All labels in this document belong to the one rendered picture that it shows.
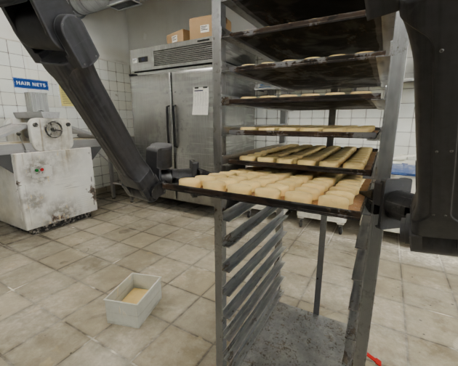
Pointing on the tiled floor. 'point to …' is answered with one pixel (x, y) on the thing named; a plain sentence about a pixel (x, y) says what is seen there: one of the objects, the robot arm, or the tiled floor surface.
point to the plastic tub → (133, 300)
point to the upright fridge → (166, 88)
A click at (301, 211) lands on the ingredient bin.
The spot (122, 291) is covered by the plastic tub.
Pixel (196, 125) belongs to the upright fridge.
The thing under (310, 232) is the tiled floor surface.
